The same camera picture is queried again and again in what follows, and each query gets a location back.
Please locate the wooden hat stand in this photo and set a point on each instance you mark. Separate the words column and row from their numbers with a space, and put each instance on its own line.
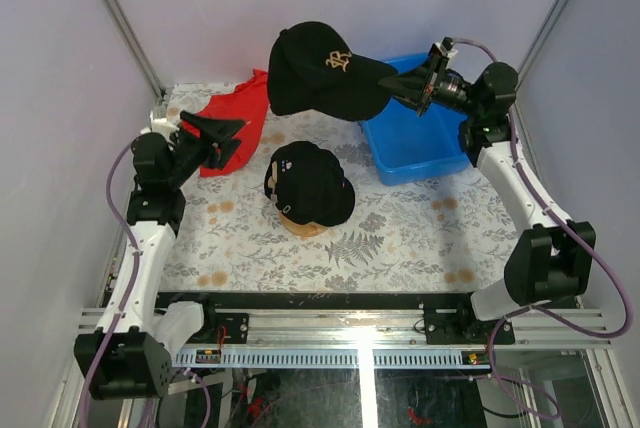
column 307, row 230

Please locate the aluminium frame post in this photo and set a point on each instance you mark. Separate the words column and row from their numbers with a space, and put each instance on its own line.
column 124, row 27
column 550, row 21

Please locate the floral table mat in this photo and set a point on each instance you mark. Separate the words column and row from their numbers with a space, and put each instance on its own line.
column 444, row 234

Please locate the red cloth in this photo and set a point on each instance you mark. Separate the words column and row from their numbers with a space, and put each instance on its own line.
column 248, row 102

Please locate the black cap pink logo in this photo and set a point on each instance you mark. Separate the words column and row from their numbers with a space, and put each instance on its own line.
column 311, row 185

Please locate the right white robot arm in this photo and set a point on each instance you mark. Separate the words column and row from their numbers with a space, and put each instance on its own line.
column 551, row 259

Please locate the blue plastic bin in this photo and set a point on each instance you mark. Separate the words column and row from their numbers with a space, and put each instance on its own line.
column 409, row 148

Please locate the left aluminium frame post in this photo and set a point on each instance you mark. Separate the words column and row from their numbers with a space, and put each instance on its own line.
column 124, row 27

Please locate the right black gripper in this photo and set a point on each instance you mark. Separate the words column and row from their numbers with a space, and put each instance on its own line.
column 419, row 86

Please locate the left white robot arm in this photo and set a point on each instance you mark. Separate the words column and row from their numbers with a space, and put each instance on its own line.
column 129, row 352

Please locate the right aluminium frame post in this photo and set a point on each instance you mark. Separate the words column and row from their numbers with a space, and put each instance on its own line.
column 550, row 21

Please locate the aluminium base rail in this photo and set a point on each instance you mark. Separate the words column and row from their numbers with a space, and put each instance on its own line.
column 570, row 329

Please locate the beige baseball cap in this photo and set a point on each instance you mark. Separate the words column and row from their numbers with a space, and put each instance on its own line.
column 271, row 178

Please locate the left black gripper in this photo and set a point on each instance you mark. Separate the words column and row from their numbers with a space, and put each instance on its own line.
column 216, row 129

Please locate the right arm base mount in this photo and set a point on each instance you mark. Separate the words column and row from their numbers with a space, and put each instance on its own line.
column 460, row 325

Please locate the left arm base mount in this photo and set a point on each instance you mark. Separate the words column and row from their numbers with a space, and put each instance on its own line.
column 221, row 327

